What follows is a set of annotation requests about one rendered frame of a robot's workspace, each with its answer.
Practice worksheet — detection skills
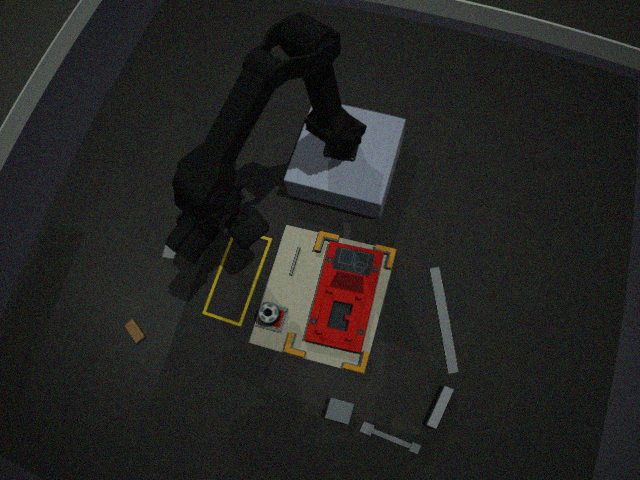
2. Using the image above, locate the black rubber tyre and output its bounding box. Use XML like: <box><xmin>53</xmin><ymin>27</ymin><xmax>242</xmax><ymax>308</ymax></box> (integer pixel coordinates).
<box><xmin>258</xmin><ymin>302</ymin><xmax>280</xmax><ymax>325</ymax></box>

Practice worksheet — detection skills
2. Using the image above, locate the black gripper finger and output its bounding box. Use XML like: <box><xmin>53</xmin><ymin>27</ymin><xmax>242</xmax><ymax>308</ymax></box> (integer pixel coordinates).
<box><xmin>224</xmin><ymin>202</ymin><xmax>256</xmax><ymax>231</ymax></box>

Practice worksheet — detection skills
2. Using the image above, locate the yellow rectangular tape outline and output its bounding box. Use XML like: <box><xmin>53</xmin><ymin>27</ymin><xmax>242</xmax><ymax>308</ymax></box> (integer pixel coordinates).
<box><xmin>202</xmin><ymin>236</ymin><xmax>272</xmax><ymax>326</ymax></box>

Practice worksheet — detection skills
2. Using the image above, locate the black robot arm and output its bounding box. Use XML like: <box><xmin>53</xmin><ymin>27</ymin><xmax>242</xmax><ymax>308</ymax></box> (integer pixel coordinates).
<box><xmin>165</xmin><ymin>11</ymin><xmax>367</xmax><ymax>264</ymax></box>

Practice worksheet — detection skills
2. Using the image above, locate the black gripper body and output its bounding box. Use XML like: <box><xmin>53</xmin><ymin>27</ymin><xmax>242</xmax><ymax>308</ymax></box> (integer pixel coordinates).
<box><xmin>229</xmin><ymin>192</ymin><xmax>269</xmax><ymax>249</ymax></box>

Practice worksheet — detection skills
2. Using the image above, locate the tan rectangular block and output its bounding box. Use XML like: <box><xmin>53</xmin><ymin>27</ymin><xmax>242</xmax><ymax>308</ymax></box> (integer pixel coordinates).
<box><xmin>125</xmin><ymin>319</ymin><xmax>145</xmax><ymax>343</ymax></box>

